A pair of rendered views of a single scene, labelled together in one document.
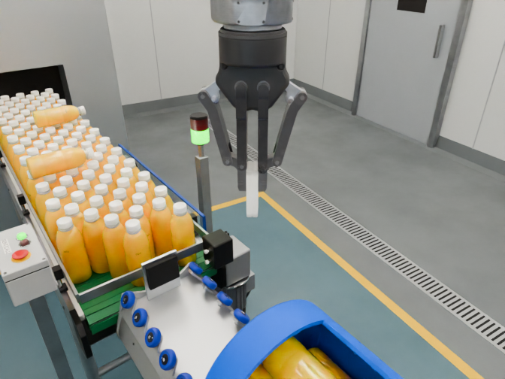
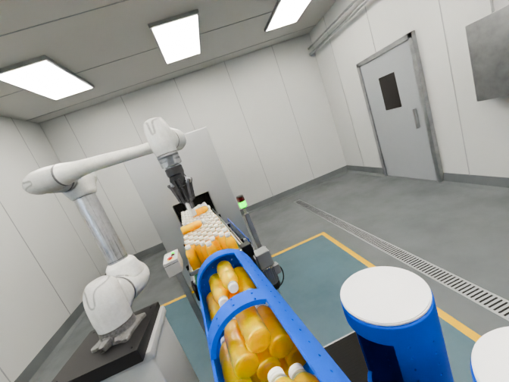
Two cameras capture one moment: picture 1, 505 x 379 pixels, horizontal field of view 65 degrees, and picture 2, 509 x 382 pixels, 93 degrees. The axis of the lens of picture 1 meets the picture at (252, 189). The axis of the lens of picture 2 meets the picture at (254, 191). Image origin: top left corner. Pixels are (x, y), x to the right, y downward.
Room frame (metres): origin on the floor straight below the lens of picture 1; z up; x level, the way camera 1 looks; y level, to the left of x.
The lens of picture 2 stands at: (-0.42, -0.68, 1.67)
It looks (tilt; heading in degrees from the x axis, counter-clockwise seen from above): 12 degrees down; 23
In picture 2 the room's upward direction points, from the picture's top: 21 degrees counter-clockwise
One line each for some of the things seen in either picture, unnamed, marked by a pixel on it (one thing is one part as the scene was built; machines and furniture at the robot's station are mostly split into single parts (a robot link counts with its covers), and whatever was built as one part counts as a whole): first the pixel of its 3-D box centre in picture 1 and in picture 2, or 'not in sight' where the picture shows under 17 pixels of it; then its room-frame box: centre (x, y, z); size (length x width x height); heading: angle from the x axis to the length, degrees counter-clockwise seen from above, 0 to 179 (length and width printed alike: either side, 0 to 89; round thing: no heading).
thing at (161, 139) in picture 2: not in sight; (160, 136); (0.48, 0.00, 1.81); 0.13 x 0.11 x 0.16; 17
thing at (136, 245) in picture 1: (137, 254); (213, 255); (0.90, 0.33, 1.00); 0.07 x 0.07 x 0.19
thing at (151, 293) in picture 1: (162, 276); not in sight; (0.81, 0.24, 0.99); 0.10 x 0.02 x 0.12; 127
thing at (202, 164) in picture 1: (209, 269); (268, 268); (1.34, 0.19, 0.55); 0.04 x 0.04 x 1.10; 37
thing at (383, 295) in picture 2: not in sight; (382, 292); (0.34, -0.67, 1.03); 0.28 x 0.28 x 0.01
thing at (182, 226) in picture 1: (182, 235); (232, 246); (0.99, 0.21, 1.00); 0.07 x 0.07 x 0.19
